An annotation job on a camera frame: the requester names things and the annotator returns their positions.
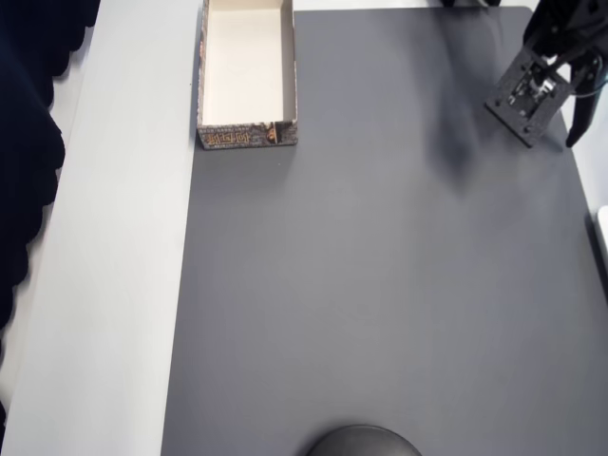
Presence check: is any patterned open cardboard box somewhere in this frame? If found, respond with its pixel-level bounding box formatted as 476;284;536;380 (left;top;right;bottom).
196;0;300;151

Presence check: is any white flat device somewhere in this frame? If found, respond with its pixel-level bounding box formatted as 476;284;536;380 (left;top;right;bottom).
597;205;608;265

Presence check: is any grey table mat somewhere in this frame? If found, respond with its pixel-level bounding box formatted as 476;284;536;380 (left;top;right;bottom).
159;6;608;456

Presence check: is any dark blue curtain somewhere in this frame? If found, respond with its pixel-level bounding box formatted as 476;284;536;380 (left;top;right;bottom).
0;0;104;424

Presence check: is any black square camera mount plate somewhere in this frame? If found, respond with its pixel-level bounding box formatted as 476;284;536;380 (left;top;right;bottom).
484;47;571;149

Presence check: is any black round-base camera stand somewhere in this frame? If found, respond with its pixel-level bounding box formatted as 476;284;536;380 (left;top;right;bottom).
306;424;424;456

